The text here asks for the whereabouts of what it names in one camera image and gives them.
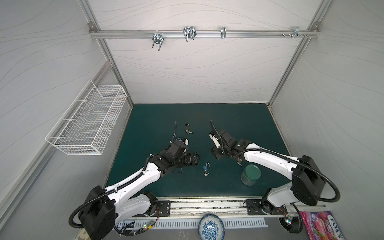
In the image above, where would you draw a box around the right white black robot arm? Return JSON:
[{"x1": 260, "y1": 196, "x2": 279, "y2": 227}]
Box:
[{"x1": 210, "y1": 122, "x2": 341, "y2": 214}]

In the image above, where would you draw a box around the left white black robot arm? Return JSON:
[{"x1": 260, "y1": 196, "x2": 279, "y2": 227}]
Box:
[{"x1": 68, "y1": 134, "x2": 200, "y2": 240}]

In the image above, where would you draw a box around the blue padlock with keys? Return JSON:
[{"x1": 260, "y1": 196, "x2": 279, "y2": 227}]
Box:
[{"x1": 203, "y1": 163, "x2": 210, "y2": 177}]

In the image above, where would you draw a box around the black padlock with keys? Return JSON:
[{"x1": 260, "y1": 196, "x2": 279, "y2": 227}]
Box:
[{"x1": 185, "y1": 123, "x2": 194, "y2": 135}]

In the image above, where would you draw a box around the green lidded jar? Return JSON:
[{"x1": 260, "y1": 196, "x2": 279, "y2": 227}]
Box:
[{"x1": 241, "y1": 165, "x2": 262, "y2": 186}]

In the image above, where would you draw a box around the green table mat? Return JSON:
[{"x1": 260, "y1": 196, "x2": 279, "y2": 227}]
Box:
[{"x1": 107, "y1": 104, "x2": 288, "y2": 197}]

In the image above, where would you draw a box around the blue white patterned plate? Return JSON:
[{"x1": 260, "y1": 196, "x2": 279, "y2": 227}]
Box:
[{"x1": 198, "y1": 214, "x2": 225, "y2": 240}]

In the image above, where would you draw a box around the pink Fox's candy bag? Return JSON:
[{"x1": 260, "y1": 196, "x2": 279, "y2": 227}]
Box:
[{"x1": 300, "y1": 211, "x2": 345, "y2": 240}]

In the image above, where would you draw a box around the metal U-bolt clamp middle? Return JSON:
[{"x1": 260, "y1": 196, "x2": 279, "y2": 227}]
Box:
[{"x1": 183, "y1": 26, "x2": 197, "y2": 42}]

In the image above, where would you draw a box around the metal u-bolt clamp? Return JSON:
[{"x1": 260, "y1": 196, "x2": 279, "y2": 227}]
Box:
[
  {"x1": 152, "y1": 33, "x2": 164, "y2": 51},
  {"x1": 183, "y1": 26, "x2": 197, "y2": 42}
]

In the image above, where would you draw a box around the metal U-bolt clamp left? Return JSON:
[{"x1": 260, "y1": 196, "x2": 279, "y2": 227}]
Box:
[{"x1": 152, "y1": 33, "x2": 164, "y2": 51}]

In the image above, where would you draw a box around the metal bolt clamp right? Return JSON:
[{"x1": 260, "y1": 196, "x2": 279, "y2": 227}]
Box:
[{"x1": 282, "y1": 27, "x2": 309, "y2": 39}]

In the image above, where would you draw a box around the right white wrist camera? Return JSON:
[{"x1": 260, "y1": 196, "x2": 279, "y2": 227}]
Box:
[{"x1": 209, "y1": 133, "x2": 221, "y2": 148}]

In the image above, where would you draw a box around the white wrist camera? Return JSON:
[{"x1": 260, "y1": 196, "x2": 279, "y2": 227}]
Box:
[
  {"x1": 209, "y1": 133, "x2": 221, "y2": 148},
  {"x1": 178, "y1": 137, "x2": 189, "y2": 146}
]

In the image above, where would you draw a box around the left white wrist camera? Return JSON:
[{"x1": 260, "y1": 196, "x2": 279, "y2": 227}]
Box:
[{"x1": 178, "y1": 137, "x2": 189, "y2": 146}]

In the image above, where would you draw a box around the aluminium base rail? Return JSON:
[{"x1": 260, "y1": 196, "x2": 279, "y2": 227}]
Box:
[{"x1": 82, "y1": 195, "x2": 328, "y2": 221}]

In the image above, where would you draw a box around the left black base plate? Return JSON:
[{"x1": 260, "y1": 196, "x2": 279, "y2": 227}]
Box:
[{"x1": 144, "y1": 201, "x2": 171, "y2": 217}]

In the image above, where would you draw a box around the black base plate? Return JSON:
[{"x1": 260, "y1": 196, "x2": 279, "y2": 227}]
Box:
[
  {"x1": 243, "y1": 199, "x2": 288, "y2": 216},
  {"x1": 144, "y1": 201, "x2": 171, "y2": 217}
]

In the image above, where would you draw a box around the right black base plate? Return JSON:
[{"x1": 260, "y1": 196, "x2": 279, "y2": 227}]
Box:
[{"x1": 243, "y1": 199, "x2": 288, "y2": 216}]

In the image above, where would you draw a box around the white vented cable duct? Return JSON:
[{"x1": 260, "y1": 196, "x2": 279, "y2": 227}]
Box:
[{"x1": 117, "y1": 217, "x2": 268, "y2": 230}]

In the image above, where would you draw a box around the white wire basket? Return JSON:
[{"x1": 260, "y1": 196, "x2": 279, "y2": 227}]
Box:
[{"x1": 45, "y1": 80, "x2": 127, "y2": 156}]

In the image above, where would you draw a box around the small metal bracket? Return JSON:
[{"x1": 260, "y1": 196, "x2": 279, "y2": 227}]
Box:
[{"x1": 221, "y1": 27, "x2": 227, "y2": 39}]

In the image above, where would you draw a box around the aluminium crossbar rail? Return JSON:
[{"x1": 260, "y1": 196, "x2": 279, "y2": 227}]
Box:
[{"x1": 90, "y1": 29, "x2": 321, "y2": 39}]

